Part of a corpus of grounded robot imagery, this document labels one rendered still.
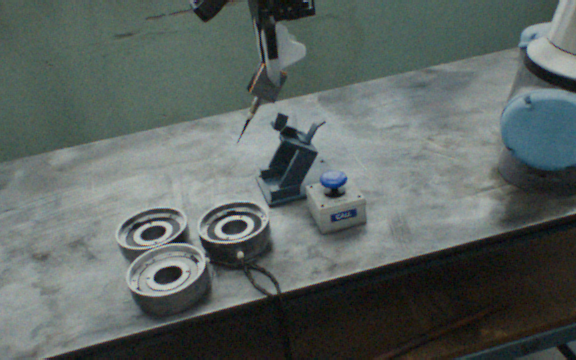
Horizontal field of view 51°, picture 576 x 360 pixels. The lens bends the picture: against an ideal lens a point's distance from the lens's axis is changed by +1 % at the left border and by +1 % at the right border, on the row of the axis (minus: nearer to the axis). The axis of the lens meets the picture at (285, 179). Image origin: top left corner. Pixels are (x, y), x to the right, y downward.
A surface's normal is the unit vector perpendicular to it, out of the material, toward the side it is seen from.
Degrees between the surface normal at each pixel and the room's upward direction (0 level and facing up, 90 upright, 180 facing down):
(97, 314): 0
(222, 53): 90
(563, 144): 97
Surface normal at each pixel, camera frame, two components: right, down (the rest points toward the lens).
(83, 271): -0.13, -0.85
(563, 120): -0.42, 0.62
